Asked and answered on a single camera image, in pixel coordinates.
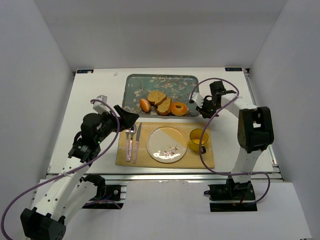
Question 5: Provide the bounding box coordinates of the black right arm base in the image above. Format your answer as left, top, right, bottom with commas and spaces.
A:
203, 183, 258, 213

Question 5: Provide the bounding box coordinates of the small toasted bread slice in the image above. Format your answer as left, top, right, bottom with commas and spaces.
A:
156, 97, 172, 116

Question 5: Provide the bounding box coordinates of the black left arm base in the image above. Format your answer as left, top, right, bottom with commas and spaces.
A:
80, 174, 124, 210

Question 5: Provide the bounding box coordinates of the yellow placemat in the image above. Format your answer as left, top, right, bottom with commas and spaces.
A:
115, 122, 205, 169

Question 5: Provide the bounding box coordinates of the yellow mug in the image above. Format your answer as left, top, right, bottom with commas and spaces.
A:
188, 128, 209, 154

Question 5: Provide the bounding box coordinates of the white and yellow plate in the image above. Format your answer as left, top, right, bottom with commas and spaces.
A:
146, 126, 188, 164

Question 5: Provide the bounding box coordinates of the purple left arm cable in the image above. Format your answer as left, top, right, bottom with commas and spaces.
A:
0, 98, 121, 238

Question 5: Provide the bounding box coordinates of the blue label left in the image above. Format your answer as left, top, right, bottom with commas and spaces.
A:
76, 69, 94, 74

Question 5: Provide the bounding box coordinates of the orange bagel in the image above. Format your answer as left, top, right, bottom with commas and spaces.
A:
171, 102, 189, 117

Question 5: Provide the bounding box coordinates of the blue label right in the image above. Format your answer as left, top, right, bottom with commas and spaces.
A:
224, 67, 243, 72

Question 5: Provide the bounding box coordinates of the round orange bread roll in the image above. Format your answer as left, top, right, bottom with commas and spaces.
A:
139, 98, 151, 113

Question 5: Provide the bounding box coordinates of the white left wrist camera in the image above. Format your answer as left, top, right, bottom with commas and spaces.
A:
90, 95, 108, 115

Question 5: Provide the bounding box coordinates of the silver cake server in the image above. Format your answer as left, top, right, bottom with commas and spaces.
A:
186, 109, 200, 118

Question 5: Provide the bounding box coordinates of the aluminium table rail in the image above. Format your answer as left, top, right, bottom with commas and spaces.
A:
46, 171, 238, 182

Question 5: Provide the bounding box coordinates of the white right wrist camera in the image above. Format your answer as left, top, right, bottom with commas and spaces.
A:
189, 92, 204, 112

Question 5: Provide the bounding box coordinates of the blue label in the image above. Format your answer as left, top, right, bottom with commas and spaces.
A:
76, 69, 94, 74
224, 67, 243, 72

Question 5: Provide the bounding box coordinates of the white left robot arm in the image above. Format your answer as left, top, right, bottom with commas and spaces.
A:
20, 105, 139, 240

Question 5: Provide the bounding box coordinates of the silver fork pink handle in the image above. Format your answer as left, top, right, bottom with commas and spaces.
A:
125, 128, 131, 162

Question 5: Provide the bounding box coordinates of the silver knife pink handle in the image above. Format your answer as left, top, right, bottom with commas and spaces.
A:
133, 122, 142, 164

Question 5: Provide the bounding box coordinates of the large toasted bread slice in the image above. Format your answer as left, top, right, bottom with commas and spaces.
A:
147, 90, 167, 106

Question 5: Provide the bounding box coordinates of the silver spoon pink handle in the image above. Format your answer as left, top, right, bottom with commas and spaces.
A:
127, 123, 137, 162

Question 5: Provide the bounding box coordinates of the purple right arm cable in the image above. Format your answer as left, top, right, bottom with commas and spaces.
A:
188, 77, 271, 206

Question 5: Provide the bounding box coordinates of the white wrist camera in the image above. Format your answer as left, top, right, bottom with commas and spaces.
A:
90, 95, 108, 115
189, 92, 204, 112

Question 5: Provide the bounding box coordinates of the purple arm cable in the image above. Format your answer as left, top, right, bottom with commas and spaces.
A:
0, 98, 121, 238
188, 77, 271, 206

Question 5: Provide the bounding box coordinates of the blue floral serving tray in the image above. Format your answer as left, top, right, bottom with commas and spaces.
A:
122, 74, 199, 117

